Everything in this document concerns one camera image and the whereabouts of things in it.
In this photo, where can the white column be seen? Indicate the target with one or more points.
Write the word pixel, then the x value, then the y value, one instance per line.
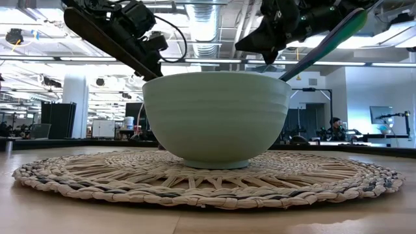
pixel 75 107

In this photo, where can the black screen panel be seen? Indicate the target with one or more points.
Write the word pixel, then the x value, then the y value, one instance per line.
pixel 135 113

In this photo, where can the purple object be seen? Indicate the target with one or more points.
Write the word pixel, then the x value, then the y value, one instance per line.
pixel 161 147

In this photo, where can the grey metal post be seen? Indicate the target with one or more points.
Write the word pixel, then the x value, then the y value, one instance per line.
pixel 8 146

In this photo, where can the light green ribbed bowl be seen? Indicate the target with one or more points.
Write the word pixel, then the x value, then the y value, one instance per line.
pixel 216 120

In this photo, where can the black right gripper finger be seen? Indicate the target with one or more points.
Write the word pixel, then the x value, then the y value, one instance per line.
pixel 271 56
pixel 263 40

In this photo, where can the black stand with boom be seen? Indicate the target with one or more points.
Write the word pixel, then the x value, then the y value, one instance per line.
pixel 407 125

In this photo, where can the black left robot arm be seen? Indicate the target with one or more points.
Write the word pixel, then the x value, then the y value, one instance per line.
pixel 87 4

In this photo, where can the black ceiling camera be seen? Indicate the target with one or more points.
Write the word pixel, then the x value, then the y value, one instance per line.
pixel 13 35

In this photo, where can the round woven straw placemat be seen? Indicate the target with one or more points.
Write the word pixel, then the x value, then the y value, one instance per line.
pixel 130 188

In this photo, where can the wall monitor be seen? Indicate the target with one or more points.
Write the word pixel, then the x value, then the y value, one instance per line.
pixel 381 114

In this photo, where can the grey box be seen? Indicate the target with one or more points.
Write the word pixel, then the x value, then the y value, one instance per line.
pixel 39 131

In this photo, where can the silver ventilation duct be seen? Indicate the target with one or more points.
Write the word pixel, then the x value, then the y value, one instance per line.
pixel 203 29

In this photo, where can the black cabinet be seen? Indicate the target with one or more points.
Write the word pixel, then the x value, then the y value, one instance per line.
pixel 58 120

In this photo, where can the iridescent green blue spoon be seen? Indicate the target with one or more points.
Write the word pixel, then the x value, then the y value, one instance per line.
pixel 341 31

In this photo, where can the black ceiling projector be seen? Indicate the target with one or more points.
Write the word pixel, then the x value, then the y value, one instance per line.
pixel 52 82

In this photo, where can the white cabinet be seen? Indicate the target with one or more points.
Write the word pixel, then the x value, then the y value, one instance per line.
pixel 103 128

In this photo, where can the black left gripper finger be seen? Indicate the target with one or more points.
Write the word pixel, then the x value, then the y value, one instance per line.
pixel 143 48
pixel 158 40

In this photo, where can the black fork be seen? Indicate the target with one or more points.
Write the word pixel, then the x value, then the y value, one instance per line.
pixel 97 37

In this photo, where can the black metal frame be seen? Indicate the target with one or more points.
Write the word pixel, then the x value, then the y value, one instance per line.
pixel 331 104

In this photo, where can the person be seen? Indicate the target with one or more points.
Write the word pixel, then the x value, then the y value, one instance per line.
pixel 336 130

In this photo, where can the black round ceiling speaker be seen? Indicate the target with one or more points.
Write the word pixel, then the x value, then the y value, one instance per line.
pixel 100 82

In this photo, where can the white bucket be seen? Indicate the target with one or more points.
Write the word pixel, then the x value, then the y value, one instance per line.
pixel 129 123

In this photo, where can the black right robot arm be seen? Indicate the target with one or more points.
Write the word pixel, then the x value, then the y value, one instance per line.
pixel 351 5

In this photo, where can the black round chair back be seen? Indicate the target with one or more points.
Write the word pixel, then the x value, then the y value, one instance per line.
pixel 299 139

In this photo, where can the black table edge rail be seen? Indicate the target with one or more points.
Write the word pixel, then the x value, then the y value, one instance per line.
pixel 81 143

